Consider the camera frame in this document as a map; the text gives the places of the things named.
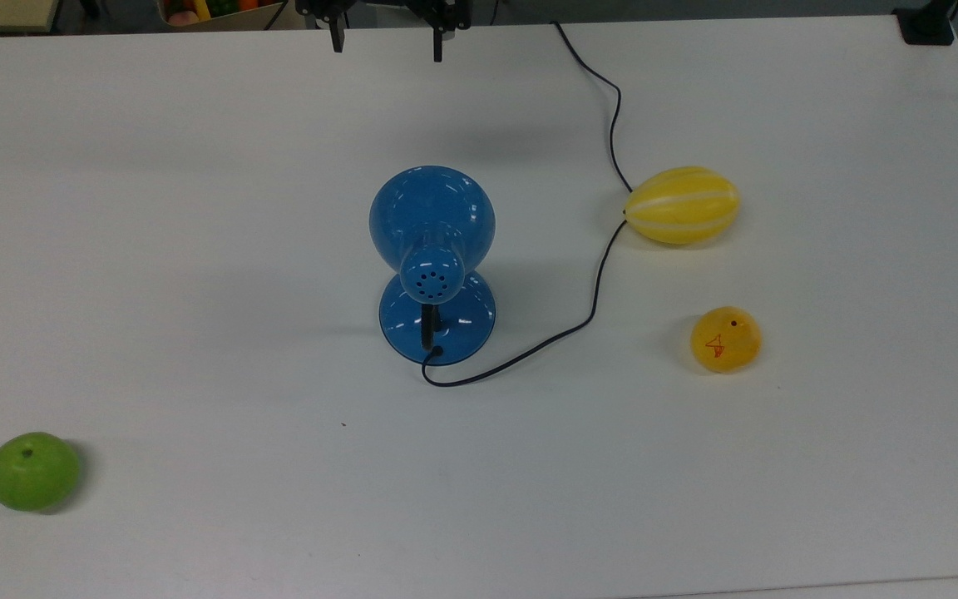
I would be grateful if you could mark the blue desk lamp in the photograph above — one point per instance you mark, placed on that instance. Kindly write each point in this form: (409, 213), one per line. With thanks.
(433, 249)

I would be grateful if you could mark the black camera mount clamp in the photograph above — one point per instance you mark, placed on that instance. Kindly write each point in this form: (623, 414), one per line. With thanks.
(926, 23)

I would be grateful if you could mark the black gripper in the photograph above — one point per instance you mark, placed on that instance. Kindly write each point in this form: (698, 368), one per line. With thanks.
(387, 7)

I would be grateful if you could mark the yellow striped toy melon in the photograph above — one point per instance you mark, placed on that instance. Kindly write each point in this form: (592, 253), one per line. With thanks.
(682, 205)

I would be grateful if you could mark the green toy apple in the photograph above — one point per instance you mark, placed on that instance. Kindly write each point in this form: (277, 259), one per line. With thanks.
(33, 471)

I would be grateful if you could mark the cardboard box of toy fruit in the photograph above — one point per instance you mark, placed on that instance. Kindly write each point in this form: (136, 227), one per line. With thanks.
(221, 12)

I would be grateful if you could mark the yellow toy pear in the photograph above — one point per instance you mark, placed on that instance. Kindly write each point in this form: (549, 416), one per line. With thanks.
(725, 339)

